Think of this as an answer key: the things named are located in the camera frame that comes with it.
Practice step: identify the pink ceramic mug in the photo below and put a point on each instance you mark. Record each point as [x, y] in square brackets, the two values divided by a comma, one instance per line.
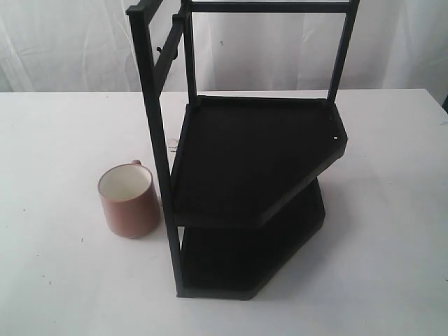
[129, 200]

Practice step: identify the black two-tier metal rack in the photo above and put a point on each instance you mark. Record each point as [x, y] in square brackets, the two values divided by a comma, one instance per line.
[242, 194]

